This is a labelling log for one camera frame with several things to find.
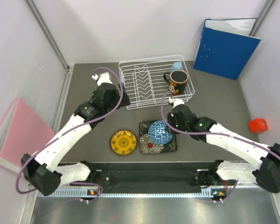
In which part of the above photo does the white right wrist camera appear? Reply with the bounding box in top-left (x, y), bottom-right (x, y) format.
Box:
top-left (168, 98), bottom-right (184, 108)

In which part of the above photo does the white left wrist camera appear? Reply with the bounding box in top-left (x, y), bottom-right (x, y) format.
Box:
top-left (91, 72), bottom-right (113, 86)

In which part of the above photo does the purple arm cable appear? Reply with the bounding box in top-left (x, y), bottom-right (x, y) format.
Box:
top-left (161, 91), bottom-right (280, 203)
top-left (15, 67), bottom-right (125, 204)

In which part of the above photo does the white wire dish rack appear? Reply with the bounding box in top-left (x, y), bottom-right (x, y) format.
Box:
top-left (119, 55), bottom-right (188, 110)

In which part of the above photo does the blue triangle pattern bowl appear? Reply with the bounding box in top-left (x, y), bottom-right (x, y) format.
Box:
top-left (148, 120), bottom-right (174, 145)

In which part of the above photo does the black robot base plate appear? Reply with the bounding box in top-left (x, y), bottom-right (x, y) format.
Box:
top-left (70, 169), bottom-right (224, 187)

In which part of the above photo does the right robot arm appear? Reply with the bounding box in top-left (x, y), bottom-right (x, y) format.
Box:
top-left (166, 99), bottom-right (280, 193)

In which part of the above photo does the white slotted cable duct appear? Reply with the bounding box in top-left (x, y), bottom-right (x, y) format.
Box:
top-left (37, 188), bottom-right (227, 198)

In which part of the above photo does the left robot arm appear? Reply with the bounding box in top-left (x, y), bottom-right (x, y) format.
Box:
top-left (20, 83), bottom-right (130, 196)

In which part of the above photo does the black floral square plate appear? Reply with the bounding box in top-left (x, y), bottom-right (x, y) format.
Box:
top-left (139, 120), bottom-right (178, 154)

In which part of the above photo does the pink ring binder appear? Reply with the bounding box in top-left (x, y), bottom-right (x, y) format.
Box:
top-left (0, 98), bottom-right (55, 173)

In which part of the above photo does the black decorated mug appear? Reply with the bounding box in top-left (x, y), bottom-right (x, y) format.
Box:
top-left (163, 70), bottom-right (189, 95)

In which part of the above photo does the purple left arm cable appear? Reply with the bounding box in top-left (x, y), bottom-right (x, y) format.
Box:
top-left (15, 67), bottom-right (125, 204)

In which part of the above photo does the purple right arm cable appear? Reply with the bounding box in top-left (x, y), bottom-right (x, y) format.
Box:
top-left (161, 91), bottom-right (280, 203)

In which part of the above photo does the yellow patterned round plate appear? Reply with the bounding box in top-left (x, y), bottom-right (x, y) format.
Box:
top-left (110, 130), bottom-right (137, 156)

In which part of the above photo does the light blue cup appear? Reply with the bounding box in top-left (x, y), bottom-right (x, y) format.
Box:
top-left (170, 62), bottom-right (183, 72)

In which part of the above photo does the red cube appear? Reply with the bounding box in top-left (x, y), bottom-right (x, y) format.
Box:
top-left (248, 118), bottom-right (268, 133)

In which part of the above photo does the blue ring binder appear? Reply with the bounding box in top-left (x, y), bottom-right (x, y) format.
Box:
top-left (193, 18), bottom-right (261, 80)

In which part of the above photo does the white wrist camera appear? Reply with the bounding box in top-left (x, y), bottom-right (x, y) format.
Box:
top-left (91, 72), bottom-right (113, 86)
top-left (168, 98), bottom-right (184, 108)

